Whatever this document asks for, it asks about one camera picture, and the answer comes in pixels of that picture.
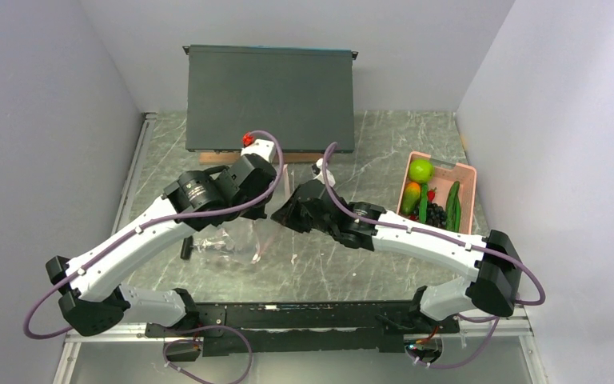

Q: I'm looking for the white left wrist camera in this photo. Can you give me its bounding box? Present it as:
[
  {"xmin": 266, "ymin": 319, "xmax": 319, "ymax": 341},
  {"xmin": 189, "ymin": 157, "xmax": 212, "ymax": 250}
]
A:
[{"xmin": 241, "ymin": 139, "xmax": 277, "ymax": 164}]

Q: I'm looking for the green apple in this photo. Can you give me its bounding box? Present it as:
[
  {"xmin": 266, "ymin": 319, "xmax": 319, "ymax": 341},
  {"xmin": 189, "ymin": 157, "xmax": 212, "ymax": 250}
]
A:
[{"xmin": 407, "ymin": 158, "xmax": 435, "ymax": 184}]

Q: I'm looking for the red chili pepper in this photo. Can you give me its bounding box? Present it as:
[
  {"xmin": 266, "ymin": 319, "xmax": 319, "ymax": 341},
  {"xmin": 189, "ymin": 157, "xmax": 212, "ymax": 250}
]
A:
[{"xmin": 427, "ymin": 188, "xmax": 437, "ymax": 202}]

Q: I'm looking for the long green chili pepper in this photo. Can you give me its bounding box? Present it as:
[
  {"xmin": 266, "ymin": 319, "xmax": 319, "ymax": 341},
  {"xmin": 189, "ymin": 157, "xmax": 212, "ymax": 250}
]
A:
[{"xmin": 418, "ymin": 183, "xmax": 429, "ymax": 224}]

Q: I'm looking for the pink plastic basket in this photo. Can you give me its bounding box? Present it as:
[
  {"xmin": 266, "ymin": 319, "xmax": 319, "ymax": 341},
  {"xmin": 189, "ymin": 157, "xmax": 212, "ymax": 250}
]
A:
[{"xmin": 397, "ymin": 151, "xmax": 477, "ymax": 234}]

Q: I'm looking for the orange-green mango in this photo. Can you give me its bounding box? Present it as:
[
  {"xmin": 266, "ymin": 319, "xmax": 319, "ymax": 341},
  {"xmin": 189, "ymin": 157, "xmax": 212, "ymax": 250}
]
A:
[{"xmin": 399, "ymin": 182, "xmax": 421, "ymax": 216}]

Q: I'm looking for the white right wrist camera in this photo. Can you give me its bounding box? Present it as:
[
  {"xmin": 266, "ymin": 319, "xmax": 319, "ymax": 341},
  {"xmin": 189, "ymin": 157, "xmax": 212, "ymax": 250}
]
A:
[{"xmin": 311, "ymin": 158, "xmax": 336, "ymax": 187}]

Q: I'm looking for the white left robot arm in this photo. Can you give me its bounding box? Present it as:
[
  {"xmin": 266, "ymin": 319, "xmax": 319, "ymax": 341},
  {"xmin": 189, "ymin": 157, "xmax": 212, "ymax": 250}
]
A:
[{"xmin": 46, "ymin": 153, "xmax": 277, "ymax": 336}]

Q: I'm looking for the clear pink-dotted zip bag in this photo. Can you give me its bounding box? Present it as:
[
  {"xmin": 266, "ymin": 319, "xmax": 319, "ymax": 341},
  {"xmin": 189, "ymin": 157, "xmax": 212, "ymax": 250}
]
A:
[{"xmin": 195, "ymin": 164, "xmax": 300, "ymax": 266}]

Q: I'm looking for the black T-handle tool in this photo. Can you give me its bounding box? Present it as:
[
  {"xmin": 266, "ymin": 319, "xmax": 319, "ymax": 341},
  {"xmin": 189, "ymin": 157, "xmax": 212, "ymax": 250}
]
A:
[{"xmin": 180, "ymin": 236, "xmax": 193, "ymax": 261}]

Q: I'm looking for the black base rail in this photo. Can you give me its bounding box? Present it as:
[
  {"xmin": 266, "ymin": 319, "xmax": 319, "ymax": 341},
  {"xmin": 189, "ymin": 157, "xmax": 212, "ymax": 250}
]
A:
[{"xmin": 145, "ymin": 299, "xmax": 461, "ymax": 364}]

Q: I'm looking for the wooden block under box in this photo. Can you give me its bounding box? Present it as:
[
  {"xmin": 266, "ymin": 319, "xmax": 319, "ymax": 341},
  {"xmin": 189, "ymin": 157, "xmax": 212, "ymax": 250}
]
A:
[{"xmin": 198, "ymin": 152, "xmax": 323, "ymax": 165}]

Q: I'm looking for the dark grey rack box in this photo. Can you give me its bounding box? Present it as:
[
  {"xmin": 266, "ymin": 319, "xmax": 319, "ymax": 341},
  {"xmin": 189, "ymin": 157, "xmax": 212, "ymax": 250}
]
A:
[{"xmin": 184, "ymin": 45, "xmax": 358, "ymax": 153}]

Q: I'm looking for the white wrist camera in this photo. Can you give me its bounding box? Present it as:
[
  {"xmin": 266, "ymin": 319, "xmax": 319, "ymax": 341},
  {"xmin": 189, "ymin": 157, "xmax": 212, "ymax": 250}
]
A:
[
  {"xmin": 311, "ymin": 158, "xmax": 336, "ymax": 187},
  {"xmin": 241, "ymin": 139, "xmax": 277, "ymax": 164}
]

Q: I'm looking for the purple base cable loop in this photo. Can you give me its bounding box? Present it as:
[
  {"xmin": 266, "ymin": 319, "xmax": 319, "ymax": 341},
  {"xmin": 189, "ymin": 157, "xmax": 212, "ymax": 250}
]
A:
[{"xmin": 161, "ymin": 324, "xmax": 254, "ymax": 384}]

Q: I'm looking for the green cucumber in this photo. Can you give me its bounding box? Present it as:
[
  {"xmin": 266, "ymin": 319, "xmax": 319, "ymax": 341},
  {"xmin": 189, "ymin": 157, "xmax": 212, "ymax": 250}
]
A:
[{"xmin": 445, "ymin": 181, "xmax": 461, "ymax": 232}]

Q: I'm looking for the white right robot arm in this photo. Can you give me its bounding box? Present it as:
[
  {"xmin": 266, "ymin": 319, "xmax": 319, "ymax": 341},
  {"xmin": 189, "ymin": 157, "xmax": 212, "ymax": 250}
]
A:
[{"xmin": 271, "ymin": 180, "xmax": 521, "ymax": 332}]

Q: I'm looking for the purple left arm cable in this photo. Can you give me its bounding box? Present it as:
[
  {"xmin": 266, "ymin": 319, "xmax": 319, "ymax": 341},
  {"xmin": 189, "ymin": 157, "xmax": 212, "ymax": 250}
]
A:
[{"xmin": 23, "ymin": 130, "xmax": 285, "ymax": 340}]

